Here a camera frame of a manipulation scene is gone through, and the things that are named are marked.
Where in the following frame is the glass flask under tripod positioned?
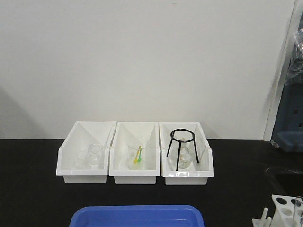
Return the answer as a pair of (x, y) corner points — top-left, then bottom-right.
(166, 138), (193, 171)

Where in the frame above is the clear bag of black pegs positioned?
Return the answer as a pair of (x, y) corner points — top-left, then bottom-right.
(285, 27), (303, 86)

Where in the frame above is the grey pegboard drying rack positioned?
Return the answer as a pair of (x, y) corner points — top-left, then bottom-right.
(270, 0), (303, 153)

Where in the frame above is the clear glass test tube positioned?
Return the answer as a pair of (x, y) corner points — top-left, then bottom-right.
(292, 196), (303, 227)

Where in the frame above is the clear beaker with spoons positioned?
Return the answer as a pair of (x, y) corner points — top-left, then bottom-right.
(127, 138), (148, 171)

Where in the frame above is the clear glass beaker left bin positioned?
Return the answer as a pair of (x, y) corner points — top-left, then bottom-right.
(76, 144), (105, 170)

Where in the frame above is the green plastic spoon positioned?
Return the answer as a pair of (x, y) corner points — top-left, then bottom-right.
(137, 146), (142, 162)

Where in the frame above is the white left storage bin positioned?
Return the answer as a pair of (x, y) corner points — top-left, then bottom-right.
(56, 121), (117, 184)

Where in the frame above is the white middle storage bin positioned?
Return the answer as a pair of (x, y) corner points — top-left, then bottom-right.
(109, 122), (161, 185)

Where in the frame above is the white storage bin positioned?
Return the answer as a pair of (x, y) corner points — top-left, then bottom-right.
(109, 122), (161, 185)
(159, 122), (214, 185)
(56, 121), (117, 184)

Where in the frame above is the white test tube rack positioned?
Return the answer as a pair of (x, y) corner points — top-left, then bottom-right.
(252, 194), (296, 227)

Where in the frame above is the black sink basin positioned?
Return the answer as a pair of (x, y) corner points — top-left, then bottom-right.
(265, 167), (303, 197)

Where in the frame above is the white right storage bin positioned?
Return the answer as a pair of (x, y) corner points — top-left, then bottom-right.
(159, 122), (214, 185)

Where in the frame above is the yellow plastic spoon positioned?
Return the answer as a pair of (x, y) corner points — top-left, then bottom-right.
(133, 147), (139, 163)

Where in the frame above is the blue plastic tray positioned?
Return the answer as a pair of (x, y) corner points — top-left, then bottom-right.
(69, 205), (205, 227)

